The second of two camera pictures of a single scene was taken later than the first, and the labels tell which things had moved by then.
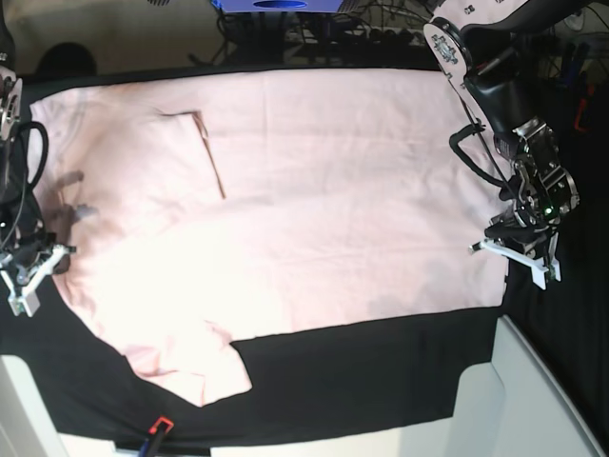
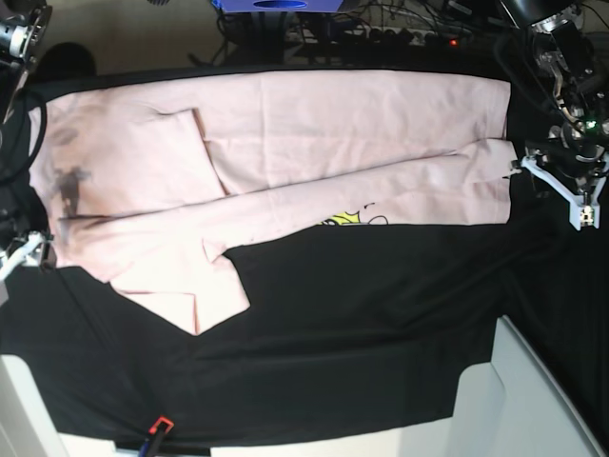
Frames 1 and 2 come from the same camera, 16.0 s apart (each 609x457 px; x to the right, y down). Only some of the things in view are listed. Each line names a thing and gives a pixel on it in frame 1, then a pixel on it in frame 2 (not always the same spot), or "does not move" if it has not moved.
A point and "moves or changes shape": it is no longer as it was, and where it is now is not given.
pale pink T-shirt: x=217 y=207 moves or changes shape
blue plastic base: x=279 y=6 does not move
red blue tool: x=150 y=448 does not move
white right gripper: x=520 y=234 → x=584 y=210
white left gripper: x=28 y=301 → x=28 y=254
